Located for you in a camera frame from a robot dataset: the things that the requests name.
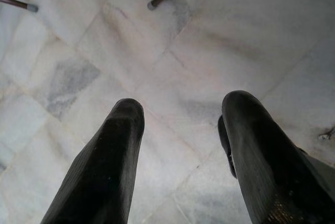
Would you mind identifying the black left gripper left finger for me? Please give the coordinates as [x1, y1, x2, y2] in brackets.
[40, 98, 146, 224]

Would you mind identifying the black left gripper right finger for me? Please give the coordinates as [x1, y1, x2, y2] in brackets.
[217, 89, 335, 224]

